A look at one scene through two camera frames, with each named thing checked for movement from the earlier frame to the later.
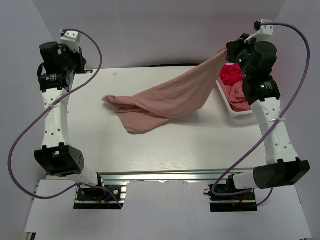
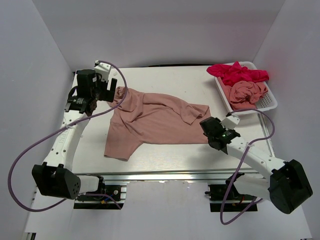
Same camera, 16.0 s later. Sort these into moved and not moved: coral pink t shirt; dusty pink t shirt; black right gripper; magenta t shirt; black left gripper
Moved: dusty pink t shirt; black left gripper; black right gripper
Not moved: magenta t shirt; coral pink t shirt
